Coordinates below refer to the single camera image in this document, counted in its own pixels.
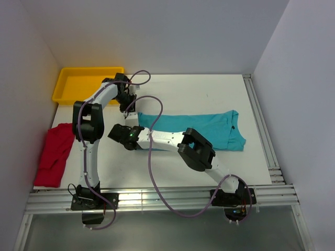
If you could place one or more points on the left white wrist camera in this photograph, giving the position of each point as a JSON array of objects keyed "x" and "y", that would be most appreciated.
[{"x": 133, "y": 89}]

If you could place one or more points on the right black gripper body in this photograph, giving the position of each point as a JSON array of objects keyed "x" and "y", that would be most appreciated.
[{"x": 128, "y": 127}]

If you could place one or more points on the yellow plastic tray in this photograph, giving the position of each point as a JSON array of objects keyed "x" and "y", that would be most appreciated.
[{"x": 79, "y": 83}]

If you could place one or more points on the teal t shirt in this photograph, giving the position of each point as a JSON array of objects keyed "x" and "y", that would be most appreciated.
[{"x": 220, "y": 129}]

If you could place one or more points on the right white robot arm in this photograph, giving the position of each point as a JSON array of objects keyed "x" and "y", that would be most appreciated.
[{"x": 196, "y": 151}]

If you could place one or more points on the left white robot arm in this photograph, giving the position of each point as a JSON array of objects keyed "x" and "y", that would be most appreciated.
[{"x": 88, "y": 128}]

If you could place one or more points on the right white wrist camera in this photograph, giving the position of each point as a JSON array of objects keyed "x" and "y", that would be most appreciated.
[{"x": 131, "y": 119}]

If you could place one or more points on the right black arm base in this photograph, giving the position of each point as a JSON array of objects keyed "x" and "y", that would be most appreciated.
[{"x": 235, "y": 205}]

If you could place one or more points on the front aluminium rail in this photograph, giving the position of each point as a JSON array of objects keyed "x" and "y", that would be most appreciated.
[{"x": 54, "y": 201}]

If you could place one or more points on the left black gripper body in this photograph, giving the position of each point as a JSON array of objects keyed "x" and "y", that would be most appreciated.
[{"x": 125, "y": 100}]

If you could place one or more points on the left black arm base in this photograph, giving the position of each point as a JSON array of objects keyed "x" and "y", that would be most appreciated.
[{"x": 92, "y": 203}]

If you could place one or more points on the red t shirt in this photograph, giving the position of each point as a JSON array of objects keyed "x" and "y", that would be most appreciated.
[{"x": 56, "y": 150}]

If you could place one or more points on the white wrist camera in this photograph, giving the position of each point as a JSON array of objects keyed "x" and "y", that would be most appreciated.
[
  {"x": 131, "y": 119},
  {"x": 133, "y": 89}
]

